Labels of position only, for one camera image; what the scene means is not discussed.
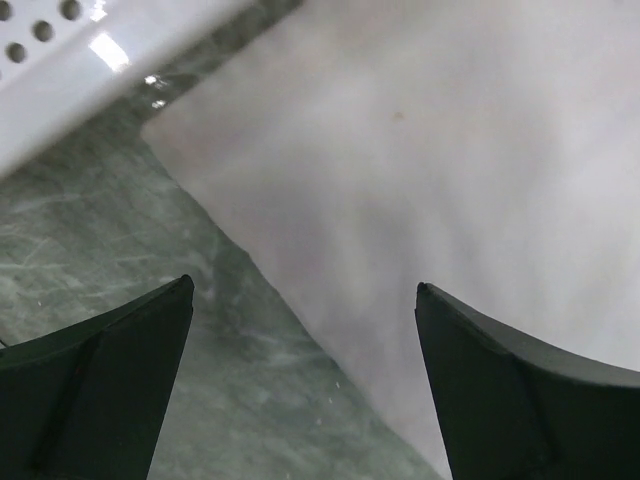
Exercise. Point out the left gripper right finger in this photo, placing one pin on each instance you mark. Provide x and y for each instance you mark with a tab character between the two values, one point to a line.
511	406

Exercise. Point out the white plastic laundry basket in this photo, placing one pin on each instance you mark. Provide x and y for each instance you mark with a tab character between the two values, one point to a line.
63	62

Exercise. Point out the cream white t shirt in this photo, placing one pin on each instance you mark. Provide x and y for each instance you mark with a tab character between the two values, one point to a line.
491	148

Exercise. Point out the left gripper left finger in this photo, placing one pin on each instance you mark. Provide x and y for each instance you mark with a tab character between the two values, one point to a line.
88	401

